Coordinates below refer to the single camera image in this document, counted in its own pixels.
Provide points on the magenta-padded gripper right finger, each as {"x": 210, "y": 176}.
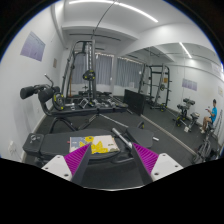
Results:
{"x": 148, "y": 160}

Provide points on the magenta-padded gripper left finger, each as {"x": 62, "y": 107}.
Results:
{"x": 76, "y": 160}

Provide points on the black padded workout bench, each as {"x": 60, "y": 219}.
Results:
{"x": 56, "y": 143}

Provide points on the silver barbell bar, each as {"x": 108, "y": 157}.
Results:
{"x": 120, "y": 137}

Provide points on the metal key bunch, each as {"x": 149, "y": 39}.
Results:
{"x": 33, "y": 137}

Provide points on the black bench with roller pads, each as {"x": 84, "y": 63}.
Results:
{"x": 100, "y": 110}

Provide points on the grey exercise bike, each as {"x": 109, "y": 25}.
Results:
{"x": 206, "y": 146}

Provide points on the black upright panel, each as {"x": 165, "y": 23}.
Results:
{"x": 135, "y": 101}

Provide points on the black yellow weight plate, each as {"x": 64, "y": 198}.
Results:
{"x": 58, "y": 101}
{"x": 89, "y": 74}

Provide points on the group of grey dumbbells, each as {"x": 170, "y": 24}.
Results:
{"x": 103, "y": 103}

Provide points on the black yellow roller bench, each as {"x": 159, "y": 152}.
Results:
{"x": 186, "y": 106}

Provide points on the black power rack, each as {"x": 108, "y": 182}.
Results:
{"x": 163, "y": 86}

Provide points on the person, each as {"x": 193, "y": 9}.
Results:
{"x": 213, "y": 115}

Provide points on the grey window curtain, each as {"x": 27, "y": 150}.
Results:
{"x": 128, "y": 73}
{"x": 103, "y": 70}

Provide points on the short ceiling light strip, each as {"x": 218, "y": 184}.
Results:
{"x": 185, "y": 50}

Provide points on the long ceiling light strip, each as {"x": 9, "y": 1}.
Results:
{"x": 133, "y": 9}

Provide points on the white wall socket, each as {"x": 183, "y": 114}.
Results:
{"x": 11, "y": 146}

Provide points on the small purple wall poster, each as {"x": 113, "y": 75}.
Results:
{"x": 189, "y": 84}

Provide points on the small brown wall plaque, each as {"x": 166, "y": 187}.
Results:
{"x": 55, "y": 63}

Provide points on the large purple wall poster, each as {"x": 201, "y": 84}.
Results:
{"x": 33, "y": 46}

